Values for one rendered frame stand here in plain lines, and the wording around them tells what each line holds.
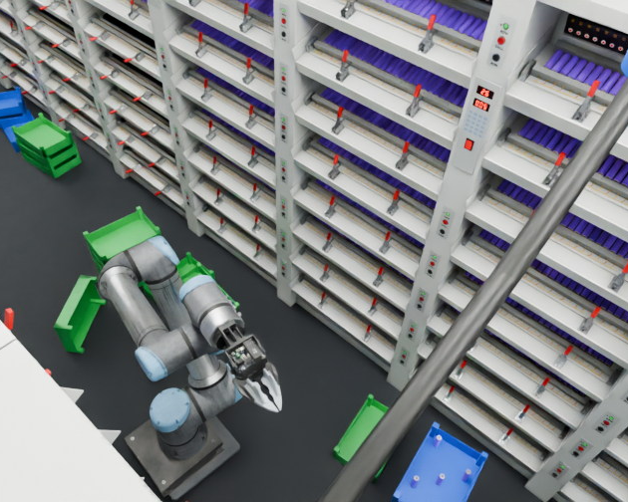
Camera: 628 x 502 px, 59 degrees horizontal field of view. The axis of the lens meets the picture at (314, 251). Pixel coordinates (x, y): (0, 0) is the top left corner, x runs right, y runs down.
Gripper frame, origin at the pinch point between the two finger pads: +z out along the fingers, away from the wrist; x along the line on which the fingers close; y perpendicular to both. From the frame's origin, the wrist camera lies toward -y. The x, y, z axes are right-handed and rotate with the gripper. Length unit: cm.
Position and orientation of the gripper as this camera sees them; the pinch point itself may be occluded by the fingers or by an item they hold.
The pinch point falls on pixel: (275, 407)
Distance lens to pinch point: 118.7
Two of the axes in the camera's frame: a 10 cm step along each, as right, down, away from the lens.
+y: -0.3, -6.6, -7.5
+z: 5.6, 6.1, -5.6
